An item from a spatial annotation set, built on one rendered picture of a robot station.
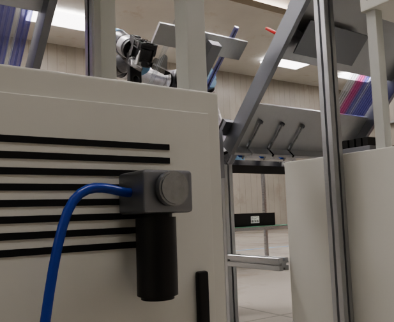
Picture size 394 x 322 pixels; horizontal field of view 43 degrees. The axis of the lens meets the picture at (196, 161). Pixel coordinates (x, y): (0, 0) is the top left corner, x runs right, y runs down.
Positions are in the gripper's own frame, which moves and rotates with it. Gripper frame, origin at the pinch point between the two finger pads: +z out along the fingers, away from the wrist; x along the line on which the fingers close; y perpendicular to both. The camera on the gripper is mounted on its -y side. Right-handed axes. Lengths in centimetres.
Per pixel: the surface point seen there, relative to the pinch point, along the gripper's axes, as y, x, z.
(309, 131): -13, 73, 6
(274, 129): -13, 54, 6
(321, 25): 29, 30, 33
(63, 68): -246, 296, -888
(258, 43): -87, 664, -732
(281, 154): -23, 60, 8
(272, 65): 11.9, 34.5, 14.1
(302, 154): -23, 72, 8
